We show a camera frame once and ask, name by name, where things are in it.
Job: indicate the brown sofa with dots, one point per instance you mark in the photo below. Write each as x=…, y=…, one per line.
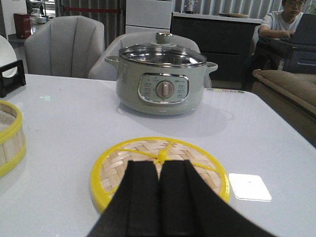
x=292, y=96

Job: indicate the dark laptop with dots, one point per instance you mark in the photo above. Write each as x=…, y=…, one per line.
x=305, y=32

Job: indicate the grey-green electric cooking pot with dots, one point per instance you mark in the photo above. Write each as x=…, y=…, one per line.
x=160, y=90

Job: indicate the seated person in white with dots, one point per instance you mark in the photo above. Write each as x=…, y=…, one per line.
x=281, y=24

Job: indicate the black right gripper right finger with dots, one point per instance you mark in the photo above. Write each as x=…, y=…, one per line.
x=189, y=208

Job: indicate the white cabinet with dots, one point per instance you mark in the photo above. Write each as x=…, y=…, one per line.
x=148, y=15

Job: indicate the white bowl rightmost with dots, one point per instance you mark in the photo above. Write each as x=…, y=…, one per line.
x=7, y=56

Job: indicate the left grey armchair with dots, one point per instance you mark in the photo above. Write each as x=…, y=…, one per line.
x=66, y=46

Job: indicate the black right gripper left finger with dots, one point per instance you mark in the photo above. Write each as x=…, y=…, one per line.
x=134, y=209

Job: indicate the dark sideboard counter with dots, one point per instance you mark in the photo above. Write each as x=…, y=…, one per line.
x=225, y=41

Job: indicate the centre bamboo steamer drawer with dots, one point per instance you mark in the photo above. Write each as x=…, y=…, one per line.
x=12, y=138

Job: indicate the grey armchair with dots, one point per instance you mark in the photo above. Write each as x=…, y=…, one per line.
x=66, y=46
x=105, y=71

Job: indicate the yellow bamboo steamer lid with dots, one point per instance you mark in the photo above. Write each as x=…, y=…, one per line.
x=109, y=168

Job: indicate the black bowl rack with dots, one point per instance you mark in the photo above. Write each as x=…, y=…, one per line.
x=9, y=84

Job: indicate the right grey armchair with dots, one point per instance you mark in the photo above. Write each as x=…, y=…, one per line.
x=105, y=71

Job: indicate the glass pot lid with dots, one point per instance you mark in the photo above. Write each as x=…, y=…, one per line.
x=166, y=50

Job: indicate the red box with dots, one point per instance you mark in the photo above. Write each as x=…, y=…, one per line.
x=22, y=25

